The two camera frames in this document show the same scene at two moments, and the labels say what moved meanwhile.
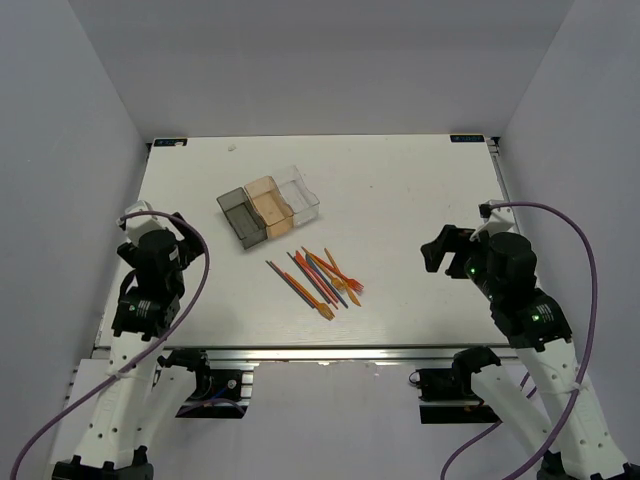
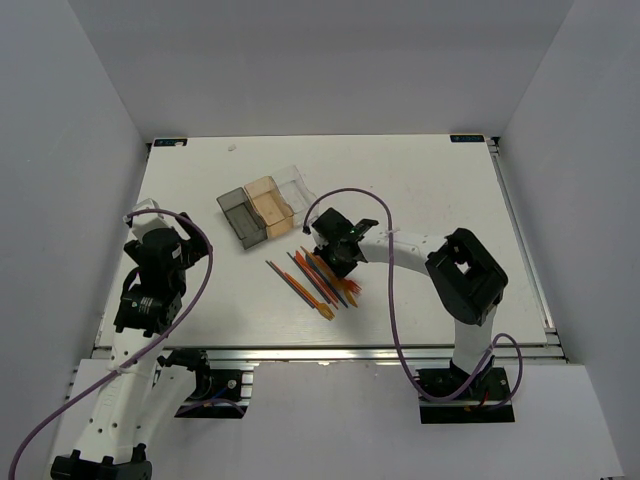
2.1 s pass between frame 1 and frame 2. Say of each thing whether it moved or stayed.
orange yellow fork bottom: stayed
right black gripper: moved
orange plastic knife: stayed
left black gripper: stayed
